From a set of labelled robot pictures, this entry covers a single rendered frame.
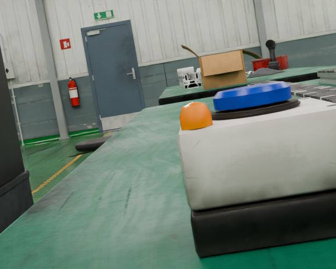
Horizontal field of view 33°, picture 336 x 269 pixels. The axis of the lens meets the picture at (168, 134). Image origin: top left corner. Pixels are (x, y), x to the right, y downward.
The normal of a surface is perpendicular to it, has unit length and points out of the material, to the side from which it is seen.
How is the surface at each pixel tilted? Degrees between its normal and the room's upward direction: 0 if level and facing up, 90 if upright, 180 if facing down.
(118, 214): 0
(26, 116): 90
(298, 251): 0
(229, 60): 63
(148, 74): 90
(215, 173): 90
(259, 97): 90
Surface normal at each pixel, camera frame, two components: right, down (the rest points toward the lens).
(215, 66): -0.11, -0.26
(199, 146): -0.04, 0.11
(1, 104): 0.99, -0.16
